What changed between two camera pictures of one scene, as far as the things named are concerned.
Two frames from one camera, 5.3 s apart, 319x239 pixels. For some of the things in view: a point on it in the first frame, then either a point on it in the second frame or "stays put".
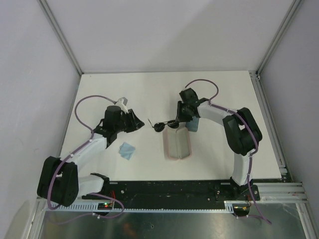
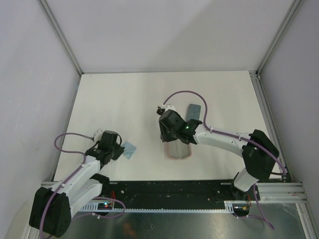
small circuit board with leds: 104,206 stays put
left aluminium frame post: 48,10 stays put
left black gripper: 134,123 to 119,151
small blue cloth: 126,150 stays put
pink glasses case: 177,143 stays put
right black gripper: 180,117 to 164,136
